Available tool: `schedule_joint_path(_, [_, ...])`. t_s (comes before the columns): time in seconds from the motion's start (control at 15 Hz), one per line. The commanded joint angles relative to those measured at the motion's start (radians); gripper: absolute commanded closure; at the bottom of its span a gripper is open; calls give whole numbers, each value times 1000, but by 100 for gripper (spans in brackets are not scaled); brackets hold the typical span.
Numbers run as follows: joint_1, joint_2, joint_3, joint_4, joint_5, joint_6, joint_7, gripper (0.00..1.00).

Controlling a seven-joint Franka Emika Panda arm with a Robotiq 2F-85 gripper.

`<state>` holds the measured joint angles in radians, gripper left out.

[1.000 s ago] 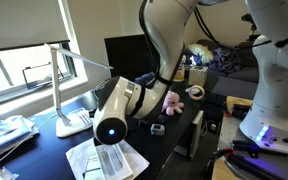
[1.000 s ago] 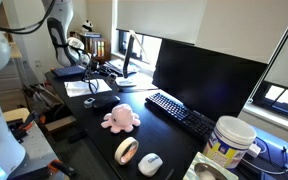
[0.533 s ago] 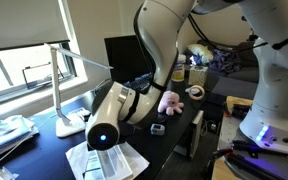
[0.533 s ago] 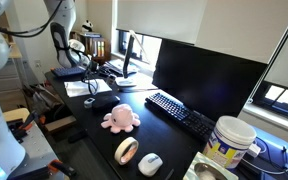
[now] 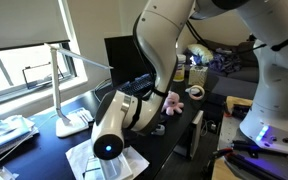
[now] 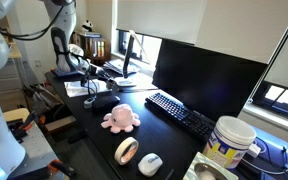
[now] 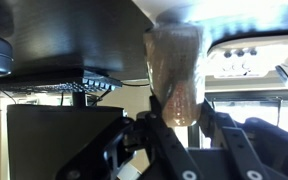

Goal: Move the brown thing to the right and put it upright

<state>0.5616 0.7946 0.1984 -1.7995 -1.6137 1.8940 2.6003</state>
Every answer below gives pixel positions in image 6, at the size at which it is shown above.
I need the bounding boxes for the narrow white roller blind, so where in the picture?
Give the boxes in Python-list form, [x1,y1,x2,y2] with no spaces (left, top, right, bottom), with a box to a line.
[263,9,288,94]

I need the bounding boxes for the pink octopus plush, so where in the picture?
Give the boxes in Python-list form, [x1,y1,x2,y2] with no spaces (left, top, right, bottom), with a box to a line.
[100,103,141,134]

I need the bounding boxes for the white pulse oximeter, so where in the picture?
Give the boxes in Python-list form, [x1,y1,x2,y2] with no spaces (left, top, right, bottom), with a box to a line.
[83,96,97,110]

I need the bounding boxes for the yellow disinfectant wipes canister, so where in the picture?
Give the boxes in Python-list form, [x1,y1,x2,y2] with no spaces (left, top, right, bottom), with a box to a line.
[202,115,257,170]

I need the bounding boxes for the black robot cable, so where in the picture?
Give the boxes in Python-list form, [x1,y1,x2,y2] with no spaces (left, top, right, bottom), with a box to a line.
[0,0,77,42]

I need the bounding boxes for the white roller window blind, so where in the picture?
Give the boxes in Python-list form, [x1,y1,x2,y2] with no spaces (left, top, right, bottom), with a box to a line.
[116,0,288,64]

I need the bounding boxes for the dark wooden bookshelf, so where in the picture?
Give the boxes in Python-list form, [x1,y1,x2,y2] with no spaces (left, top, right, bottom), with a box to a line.
[72,30,112,66]

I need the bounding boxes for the white folding desk lamp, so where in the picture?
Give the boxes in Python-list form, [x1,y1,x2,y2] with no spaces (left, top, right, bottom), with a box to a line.
[113,29,150,88]

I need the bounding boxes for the black computer keyboard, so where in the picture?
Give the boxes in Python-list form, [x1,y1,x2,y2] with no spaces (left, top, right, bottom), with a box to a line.
[144,92,217,141]

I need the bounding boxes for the panda plush toy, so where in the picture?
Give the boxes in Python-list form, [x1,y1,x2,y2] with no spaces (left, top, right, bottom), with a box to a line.
[81,19,94,33]

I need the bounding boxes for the black computer monitor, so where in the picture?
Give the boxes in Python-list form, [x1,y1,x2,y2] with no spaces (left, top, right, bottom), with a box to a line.
[152,38,268,123]

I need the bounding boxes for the white computer mouse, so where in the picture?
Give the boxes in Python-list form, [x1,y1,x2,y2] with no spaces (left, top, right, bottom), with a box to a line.
[137,152,164,178]

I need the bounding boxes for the wooden block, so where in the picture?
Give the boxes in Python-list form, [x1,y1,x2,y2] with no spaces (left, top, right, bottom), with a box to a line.
[43,114,77,134]

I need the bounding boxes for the stack of books and papers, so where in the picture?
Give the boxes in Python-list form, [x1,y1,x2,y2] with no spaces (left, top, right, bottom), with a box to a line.
[103,58,140,76]

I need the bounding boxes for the beige masking tape roll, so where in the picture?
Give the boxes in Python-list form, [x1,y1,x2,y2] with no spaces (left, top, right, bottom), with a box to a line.
[113,136,140,166]

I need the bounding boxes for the black computer mouse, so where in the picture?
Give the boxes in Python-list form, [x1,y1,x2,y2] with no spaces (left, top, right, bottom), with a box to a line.
[91,94,121,112]

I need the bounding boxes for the white paper sheets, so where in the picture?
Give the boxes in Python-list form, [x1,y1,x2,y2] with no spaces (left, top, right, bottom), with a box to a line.
[63,79,112,98]

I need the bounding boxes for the white power adapter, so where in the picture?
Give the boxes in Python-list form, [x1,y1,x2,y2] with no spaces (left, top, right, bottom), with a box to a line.
[246,141,262,159]

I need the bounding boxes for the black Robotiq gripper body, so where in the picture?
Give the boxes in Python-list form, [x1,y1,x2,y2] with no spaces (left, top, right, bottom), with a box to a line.
[95,68,114,83]

